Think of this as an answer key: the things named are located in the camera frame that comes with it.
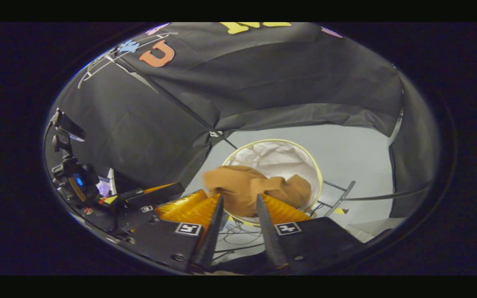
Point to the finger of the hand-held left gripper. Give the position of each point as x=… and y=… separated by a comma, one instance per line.
x=180, y=203
x=160, y=196

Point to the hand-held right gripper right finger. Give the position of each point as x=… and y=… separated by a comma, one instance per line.
x=271, y=240

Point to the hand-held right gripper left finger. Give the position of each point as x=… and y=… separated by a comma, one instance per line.
x=205, y=240

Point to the brown shirt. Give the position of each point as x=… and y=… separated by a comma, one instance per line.
x=242, y=186

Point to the white round laundry hamper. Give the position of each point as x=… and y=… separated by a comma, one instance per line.
x=280, y=159

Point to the black clothes rack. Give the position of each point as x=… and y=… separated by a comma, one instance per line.
x=340, y=198

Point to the purple sheet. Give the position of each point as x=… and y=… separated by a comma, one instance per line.
x=104, y=188

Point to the yellow floor tape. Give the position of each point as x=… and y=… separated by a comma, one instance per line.
x=340, y=211

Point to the small white tag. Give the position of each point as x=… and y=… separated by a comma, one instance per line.
x=215, y=133

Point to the black backdrop cloth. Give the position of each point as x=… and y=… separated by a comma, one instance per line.
x=284, y=82

